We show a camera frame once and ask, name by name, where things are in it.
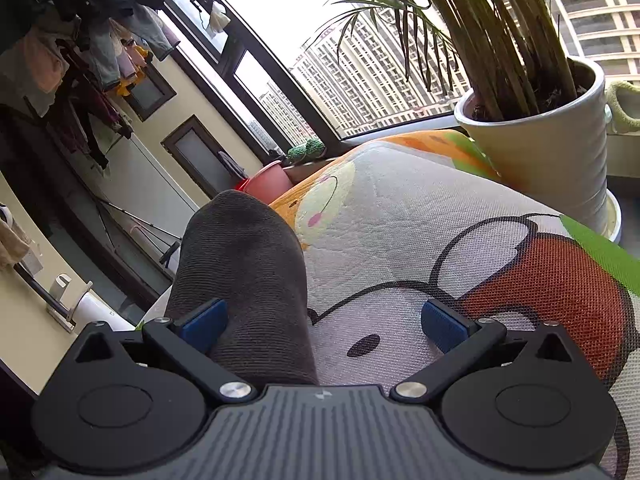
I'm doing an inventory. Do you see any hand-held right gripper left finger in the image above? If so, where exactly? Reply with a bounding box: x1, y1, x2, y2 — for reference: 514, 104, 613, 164
75, 298, 256, 407

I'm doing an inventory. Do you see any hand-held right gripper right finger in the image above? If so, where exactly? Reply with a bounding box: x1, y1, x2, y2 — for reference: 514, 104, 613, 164
390, 298, 573, 406

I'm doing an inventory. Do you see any dark grey garment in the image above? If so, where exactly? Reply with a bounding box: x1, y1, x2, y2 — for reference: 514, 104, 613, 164
164, 190, 321, 388

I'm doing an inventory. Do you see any row of hanging clothes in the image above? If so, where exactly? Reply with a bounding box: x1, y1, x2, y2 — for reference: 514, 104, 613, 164
0, 0, 181, 171

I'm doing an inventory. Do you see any printed cartoon animal mat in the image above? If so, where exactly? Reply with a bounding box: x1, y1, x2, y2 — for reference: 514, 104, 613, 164
135, 129, 640, 480

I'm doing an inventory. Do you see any pink bucket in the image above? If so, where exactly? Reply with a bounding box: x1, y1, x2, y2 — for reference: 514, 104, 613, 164
245, 160, 293, 203

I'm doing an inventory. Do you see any grey hanging cloth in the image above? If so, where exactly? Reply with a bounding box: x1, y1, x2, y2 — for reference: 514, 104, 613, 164
218, 150, 248, 181

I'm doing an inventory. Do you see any tall frosted cabinet door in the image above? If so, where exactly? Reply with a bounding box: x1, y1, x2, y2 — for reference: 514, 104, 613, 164
161, 115, 251, 201

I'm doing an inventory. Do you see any white pot saucer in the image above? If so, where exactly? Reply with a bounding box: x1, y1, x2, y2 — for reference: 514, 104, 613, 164
602, 190, 623, 243

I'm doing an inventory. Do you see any white plant pot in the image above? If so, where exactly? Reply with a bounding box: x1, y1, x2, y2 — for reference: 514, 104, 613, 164
454, 56, 613, 233

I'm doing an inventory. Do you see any beige hanging towel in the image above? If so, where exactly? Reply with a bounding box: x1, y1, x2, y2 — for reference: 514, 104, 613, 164
0, 217, 31, 271

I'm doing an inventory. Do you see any small frosted cabinet door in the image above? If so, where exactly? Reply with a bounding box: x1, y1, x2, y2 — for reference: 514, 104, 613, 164
120, 62, 177, 122

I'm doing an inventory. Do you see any black framed window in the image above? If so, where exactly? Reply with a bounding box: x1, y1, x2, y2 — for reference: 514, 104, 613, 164
150, 0, 640, 153

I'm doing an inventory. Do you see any yellow-green knit slipper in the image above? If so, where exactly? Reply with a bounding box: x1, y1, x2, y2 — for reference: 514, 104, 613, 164
605, 80, 640, 135

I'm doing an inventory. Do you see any white wall-mounted cylinder appliance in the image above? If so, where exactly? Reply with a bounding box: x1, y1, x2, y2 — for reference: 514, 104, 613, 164
47, 272, 93, 333

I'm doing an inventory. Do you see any black wall handle bar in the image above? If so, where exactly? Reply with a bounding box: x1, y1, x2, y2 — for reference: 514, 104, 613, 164
12, 262, 66, 316

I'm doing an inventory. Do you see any white cloth on window handle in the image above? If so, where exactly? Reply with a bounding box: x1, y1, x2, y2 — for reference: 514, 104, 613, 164
207, 1, 232, 38

